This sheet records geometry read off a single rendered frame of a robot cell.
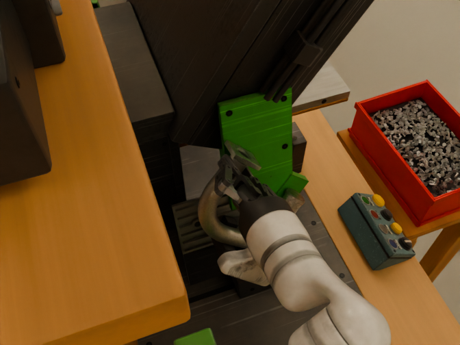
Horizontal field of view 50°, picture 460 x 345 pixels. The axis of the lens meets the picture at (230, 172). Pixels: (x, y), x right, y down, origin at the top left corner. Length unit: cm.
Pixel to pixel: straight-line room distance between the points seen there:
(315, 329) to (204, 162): 66
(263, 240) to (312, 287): 9
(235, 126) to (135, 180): 45
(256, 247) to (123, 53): 42
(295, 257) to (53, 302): 35
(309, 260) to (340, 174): 57
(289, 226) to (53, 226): 36
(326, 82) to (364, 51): 192
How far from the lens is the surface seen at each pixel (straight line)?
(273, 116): 75
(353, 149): 130
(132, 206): 29
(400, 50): 294
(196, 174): 109
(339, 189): 109
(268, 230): 60
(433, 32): 314
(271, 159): 80
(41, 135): 28
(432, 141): 128
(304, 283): 55
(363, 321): 51
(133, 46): 87
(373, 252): 100
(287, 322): 94
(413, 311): 100
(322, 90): 95
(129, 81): 81
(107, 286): 27
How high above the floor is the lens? 178
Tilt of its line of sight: 54 degrees down
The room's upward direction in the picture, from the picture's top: straight up
